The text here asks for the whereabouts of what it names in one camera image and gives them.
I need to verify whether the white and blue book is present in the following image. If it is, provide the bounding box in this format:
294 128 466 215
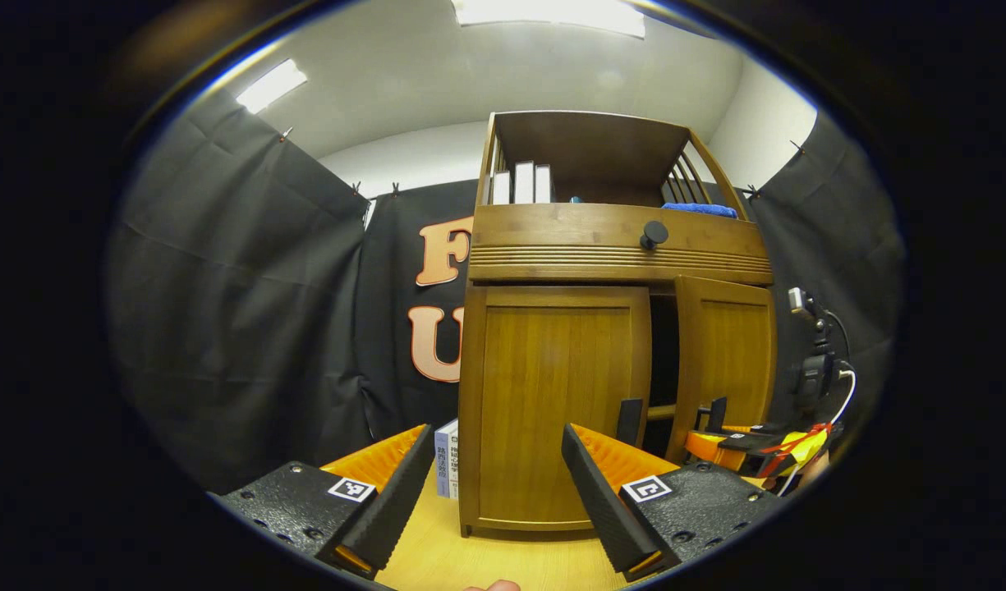
434 419 461 500

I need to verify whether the wooden cabinet door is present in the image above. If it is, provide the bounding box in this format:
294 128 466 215
665 275 779 465
457 283 653 536

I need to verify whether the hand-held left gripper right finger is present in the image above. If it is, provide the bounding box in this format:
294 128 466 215
561 423 787 584

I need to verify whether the white cable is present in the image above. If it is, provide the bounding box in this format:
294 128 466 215
778 368 858 497

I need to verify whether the long ceiling light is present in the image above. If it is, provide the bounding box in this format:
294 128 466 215
236 59 308 114

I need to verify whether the wide ceiling light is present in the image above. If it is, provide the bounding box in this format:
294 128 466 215
452 0 647 39

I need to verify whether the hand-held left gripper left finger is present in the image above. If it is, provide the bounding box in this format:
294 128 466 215
209 424 436 580

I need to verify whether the wooden double-door shoe cabinet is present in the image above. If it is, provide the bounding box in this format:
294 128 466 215
457 111 779 538

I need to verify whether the wooden ribbed drawer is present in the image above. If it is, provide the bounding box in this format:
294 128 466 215
467 203 774 286

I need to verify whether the blue cloth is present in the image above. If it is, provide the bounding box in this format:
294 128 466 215
661 202 740 220

